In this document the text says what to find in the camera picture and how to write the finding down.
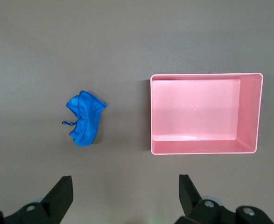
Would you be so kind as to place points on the pink plastic box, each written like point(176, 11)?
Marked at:
point(195, 109)

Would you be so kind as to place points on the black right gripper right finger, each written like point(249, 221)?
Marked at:
point(188, 198)

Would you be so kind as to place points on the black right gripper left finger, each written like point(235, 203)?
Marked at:
point(59, 198)

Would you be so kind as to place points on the blue cloth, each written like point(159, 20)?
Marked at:
point(86, 116)

